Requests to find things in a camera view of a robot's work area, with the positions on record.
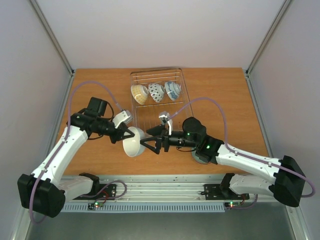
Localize left circuit board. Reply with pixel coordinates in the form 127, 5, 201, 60
87, 202, 104, 211

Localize blue floral white bowl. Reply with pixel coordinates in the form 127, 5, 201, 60
164, 81, 182, 101

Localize pink patterned bowl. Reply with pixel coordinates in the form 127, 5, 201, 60
148, 83, 165, 103

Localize wire dish rack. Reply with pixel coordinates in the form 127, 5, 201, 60
130, 68, 190, 131

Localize bowl under white bowl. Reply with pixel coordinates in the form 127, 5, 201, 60
191, 148, 217, 165

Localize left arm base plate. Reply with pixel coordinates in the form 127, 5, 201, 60
74, 184, 117, 201

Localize yellow patterned bowl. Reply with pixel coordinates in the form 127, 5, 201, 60
130, 84, 149, 105

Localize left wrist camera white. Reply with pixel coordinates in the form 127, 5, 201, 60
112, 109, 133, 129

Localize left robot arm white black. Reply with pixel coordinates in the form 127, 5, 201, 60
17, 97, 135, 218

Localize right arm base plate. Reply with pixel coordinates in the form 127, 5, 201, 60
200, 184, 250, 201

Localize circuit board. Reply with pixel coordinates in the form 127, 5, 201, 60
224, 201, 245, 209
87, 202, 104, 211

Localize aluminium frame rails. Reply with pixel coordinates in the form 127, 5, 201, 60
23, 0, 298, 203

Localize grey slotted cable duct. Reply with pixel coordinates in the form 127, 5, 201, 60
62, 202, 225, 214

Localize white upturned bowl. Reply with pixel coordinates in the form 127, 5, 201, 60
122, 126, 146, 158

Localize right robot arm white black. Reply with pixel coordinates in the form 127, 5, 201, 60
140, 117, 306, 207

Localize right circuit board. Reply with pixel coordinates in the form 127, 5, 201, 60
224, 201, 245, 209

